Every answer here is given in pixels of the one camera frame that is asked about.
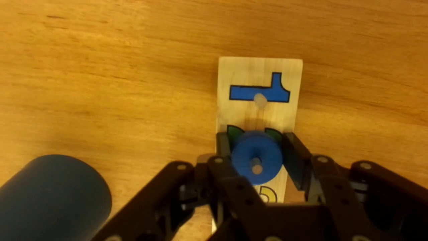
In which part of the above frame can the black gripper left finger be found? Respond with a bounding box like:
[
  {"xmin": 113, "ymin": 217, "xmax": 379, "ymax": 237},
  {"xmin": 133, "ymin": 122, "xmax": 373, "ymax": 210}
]
[{"xmin": 91, "ymin": 132, "xmax": 250, "ymax": 241}]

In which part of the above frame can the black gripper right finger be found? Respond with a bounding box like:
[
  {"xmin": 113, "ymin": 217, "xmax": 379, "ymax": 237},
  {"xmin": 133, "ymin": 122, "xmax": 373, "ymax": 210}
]
[{"xmin": 283, "ymin": 132, "xmax": 428, "ymax": 241}]

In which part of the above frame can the blue ring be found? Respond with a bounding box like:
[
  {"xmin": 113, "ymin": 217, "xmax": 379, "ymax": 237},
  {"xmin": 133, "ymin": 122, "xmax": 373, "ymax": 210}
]
[{"xmin": 232, "ymin": 130, "xmax": 285, "ymax": 186}]

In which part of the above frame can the wooden peg stand board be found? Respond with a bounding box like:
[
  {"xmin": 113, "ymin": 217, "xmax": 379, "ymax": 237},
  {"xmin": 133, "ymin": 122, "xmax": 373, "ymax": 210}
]
[{"xmin": 216, "ymin": 56, "xmax": 304, "ymax": 203}]

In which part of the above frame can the dark blue cup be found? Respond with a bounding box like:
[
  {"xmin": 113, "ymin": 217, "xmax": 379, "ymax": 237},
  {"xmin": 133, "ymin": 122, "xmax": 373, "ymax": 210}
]
[{"xmin": 0, "ymin": 154, "xmax": 113, "ymax": 241}]

